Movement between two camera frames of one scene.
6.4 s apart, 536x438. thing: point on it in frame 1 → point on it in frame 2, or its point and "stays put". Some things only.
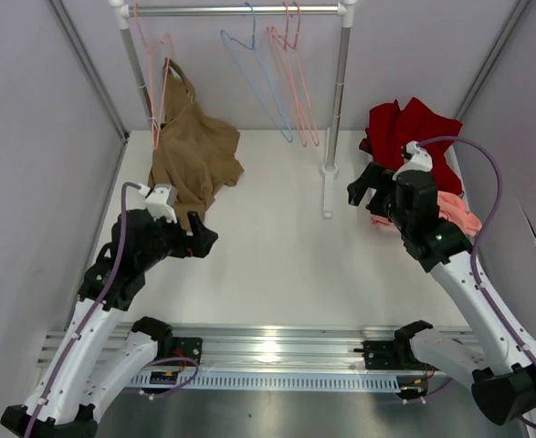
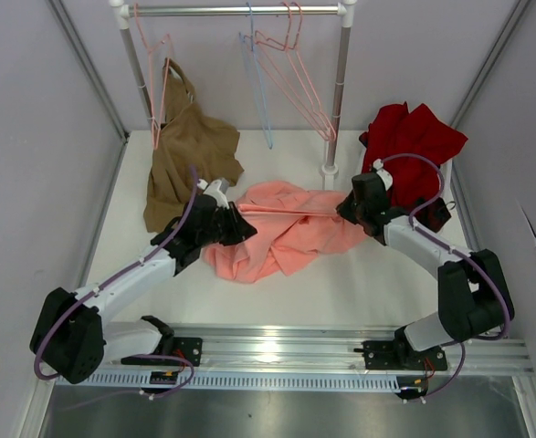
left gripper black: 197,245 → 239,229
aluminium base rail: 262,348 stays put
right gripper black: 376,177 → 345,210
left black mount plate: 184,347 stays put
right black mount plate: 386,354 stays put
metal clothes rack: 342,11 stays put
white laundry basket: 453,161 → 446,167
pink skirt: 452,212 → 289,223
